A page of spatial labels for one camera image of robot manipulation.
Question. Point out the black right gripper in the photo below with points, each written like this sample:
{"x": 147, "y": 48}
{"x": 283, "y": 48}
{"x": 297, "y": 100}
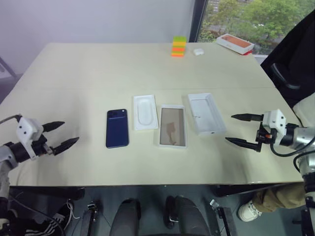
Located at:
{"x": 263, "y": 136}

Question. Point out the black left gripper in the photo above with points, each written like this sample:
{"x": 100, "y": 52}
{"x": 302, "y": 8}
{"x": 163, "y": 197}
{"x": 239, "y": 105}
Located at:
{"x": 39, "y": 147}

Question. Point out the dark blue smartphone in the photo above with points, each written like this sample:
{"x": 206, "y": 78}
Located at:
{"x": 117, "y": 130}

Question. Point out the white phone box insert tray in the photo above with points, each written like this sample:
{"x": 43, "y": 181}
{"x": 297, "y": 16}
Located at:
{"x": 145, "y": 113}

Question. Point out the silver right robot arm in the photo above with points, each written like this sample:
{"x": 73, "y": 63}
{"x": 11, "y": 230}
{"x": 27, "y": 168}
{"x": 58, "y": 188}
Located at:
{"x": 305, "y": 137}

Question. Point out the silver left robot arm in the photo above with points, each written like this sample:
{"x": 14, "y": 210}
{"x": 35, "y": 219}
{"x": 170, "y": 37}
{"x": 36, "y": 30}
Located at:
{"x": 5, "y": 152}

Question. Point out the white phone box base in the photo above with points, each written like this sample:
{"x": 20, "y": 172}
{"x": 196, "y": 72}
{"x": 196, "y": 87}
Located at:
{"x": 172, "y": 127}

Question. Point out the white and orange box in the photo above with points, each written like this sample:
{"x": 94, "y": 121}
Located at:
{"x": 233, "y": 43}

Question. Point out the cream fabric cushion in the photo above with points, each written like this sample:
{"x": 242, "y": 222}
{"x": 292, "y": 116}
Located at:
{"x": 306, "y": 110}

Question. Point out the khaki trouser leg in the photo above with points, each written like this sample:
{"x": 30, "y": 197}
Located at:
{"x": 278, "y": 199}

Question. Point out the red flat item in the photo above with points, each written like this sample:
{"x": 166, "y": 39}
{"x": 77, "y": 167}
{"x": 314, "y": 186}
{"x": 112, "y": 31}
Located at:
{"x": 248, "y": 53}

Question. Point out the white sneaker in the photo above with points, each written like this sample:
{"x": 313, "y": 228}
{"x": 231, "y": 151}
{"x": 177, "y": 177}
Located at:
{"x": 248, "y": 211}

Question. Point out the dark office chair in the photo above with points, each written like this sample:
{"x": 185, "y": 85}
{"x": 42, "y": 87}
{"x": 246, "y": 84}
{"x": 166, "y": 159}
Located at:
{"x": 295, "y": 61}

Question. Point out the black shoe white stripes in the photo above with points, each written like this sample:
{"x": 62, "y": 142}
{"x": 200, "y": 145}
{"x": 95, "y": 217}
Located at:
{"x": 49, "y": 221}

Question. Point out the white earbuds case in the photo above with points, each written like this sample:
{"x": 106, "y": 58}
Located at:
{"x": 198, "y": 51}

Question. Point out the dark rounded shape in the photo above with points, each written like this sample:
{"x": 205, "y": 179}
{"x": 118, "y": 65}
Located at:
{"x": 187, "y": 216}

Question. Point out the green orange sticky note stack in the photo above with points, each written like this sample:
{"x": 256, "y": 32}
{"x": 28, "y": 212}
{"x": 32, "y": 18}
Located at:
{"x": 178, "y": 46}

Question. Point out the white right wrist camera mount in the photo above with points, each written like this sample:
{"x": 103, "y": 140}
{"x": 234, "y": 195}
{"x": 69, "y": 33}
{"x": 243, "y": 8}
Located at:
{"x": 274, "y": 120}

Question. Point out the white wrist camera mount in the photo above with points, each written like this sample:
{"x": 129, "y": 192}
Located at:
{"x": 25, "y": 129}
{"x": 274, "y": 120}

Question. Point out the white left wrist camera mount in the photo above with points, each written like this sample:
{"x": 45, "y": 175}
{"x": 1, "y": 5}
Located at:
{"x": 25, "y": 129}

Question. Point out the black metal frame bar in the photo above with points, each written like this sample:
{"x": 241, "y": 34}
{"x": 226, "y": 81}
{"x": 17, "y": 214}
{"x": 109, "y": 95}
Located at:
{"x": 225, "y": 221}
{"x": 88, "y": 221}

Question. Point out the dark window frame post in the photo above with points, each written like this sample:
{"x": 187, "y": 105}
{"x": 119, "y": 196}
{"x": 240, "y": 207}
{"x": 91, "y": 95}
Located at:
{"x": 199, "y": 19}

